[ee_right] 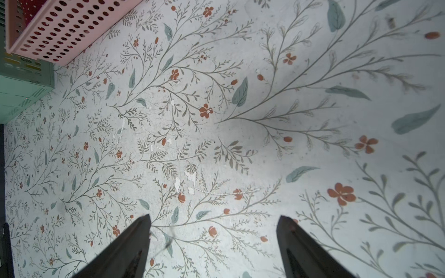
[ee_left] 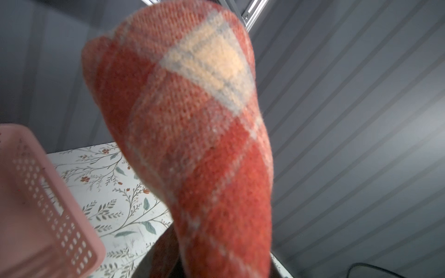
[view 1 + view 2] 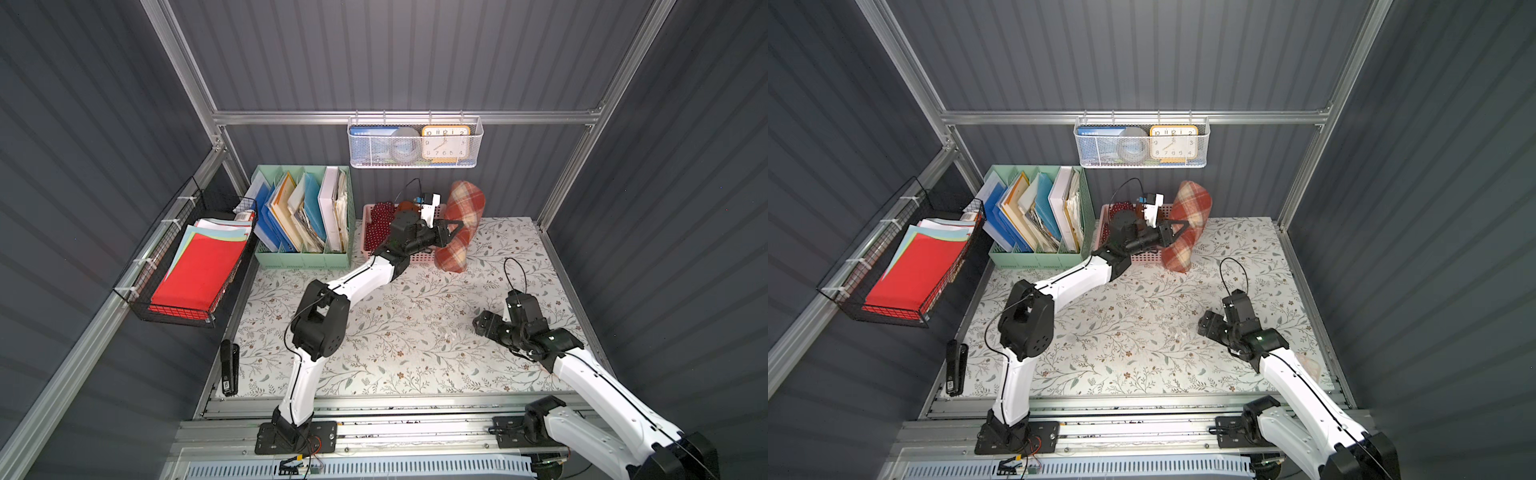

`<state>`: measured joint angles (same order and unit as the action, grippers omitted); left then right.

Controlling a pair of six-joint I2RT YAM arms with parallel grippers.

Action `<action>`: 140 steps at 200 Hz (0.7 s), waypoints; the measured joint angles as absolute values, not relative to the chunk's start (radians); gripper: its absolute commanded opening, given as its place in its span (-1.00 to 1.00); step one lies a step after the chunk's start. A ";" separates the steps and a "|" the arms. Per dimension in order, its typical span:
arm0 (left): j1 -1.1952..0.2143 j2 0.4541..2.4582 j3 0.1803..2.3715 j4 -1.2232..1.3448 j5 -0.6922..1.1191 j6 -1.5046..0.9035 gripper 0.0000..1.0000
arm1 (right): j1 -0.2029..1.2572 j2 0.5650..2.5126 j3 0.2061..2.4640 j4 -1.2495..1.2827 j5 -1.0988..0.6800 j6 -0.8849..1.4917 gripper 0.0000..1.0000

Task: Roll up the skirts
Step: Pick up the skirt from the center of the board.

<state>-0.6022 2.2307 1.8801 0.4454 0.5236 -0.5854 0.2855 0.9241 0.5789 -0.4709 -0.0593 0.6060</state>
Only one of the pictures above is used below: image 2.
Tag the red plaid skirt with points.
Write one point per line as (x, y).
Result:
(176, 85)

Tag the pink plastic basket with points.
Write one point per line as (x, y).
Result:
(44, 232)

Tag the floral table mat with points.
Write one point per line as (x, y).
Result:
(125, 214)

